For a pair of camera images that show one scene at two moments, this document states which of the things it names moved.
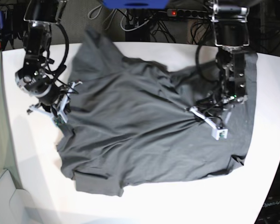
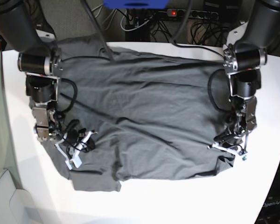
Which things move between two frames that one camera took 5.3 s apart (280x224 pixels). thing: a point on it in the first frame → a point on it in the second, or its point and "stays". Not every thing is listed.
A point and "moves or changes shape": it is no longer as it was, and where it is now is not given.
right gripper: x=213 y=105 → x=234 y=141
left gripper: x=57 y=95 → x=76 y=139
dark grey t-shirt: x=131 y=122 moves or changes shape
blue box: x=136 y=4 stays
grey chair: x=9 y=205 stays
